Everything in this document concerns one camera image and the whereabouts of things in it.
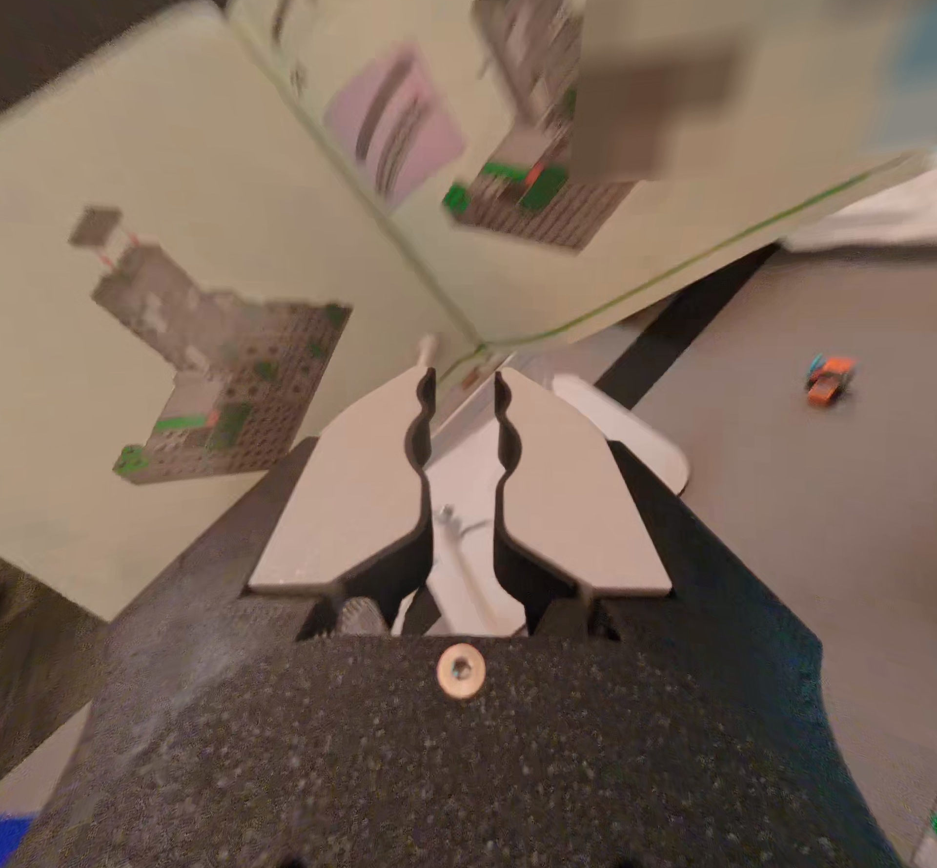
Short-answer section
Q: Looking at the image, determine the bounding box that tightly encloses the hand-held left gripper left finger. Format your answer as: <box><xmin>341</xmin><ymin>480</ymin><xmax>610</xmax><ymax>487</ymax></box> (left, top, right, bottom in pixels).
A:
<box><xmin>247</xmin><ymin>367</ymin><xmax>439</xmax><ymax>623</ymax></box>

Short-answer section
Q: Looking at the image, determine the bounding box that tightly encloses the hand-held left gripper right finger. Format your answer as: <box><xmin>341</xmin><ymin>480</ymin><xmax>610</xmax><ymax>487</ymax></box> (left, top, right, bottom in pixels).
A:
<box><xmin>493</xmin><ymin>367</ymin><xmax>673</xmax><ymax>631</ymax></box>

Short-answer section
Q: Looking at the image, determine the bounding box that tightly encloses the toy brick instruction booklet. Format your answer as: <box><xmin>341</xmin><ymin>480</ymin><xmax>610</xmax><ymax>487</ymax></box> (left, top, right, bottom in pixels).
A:
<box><xmin>0</xmin><ymin>0</ymin><xmax>937</xmax><ymax>623</ymax></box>

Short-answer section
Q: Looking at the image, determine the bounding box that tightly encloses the white metal stand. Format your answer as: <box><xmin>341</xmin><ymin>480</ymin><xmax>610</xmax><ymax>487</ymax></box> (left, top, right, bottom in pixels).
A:
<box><xmin>391</xmin><ymin>351</ymin><xmax>691</xmax><ymax>638</ymax></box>

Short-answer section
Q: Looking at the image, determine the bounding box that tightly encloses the black tape strip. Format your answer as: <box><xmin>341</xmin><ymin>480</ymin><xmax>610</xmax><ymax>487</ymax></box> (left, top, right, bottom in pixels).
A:
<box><xmin>594</xmin><ymin>242</ymin><xmax>780</xmax><ymax>411</ymax></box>

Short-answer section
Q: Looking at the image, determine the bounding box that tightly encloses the orange and blue toy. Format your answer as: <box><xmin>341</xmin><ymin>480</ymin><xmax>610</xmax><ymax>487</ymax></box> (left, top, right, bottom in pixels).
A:
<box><xmin>805</xmin><ymin>354</ymin><xmax>859</xmax><ymax>408</ymax></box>

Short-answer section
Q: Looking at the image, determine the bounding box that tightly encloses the white printed paper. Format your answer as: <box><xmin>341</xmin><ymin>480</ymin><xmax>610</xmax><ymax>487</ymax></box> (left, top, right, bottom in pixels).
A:
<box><xmin>783</xmin><ymin>165</ymin><xmax>937</xmax><ymax>254</ymax></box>

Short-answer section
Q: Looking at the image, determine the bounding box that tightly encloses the blue object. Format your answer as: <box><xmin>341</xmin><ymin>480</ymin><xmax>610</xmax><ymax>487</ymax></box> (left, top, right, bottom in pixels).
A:
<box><xmin>0</xmin><ymin>813</ymin><xmax>38</xmax><ymax>868</ymax></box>

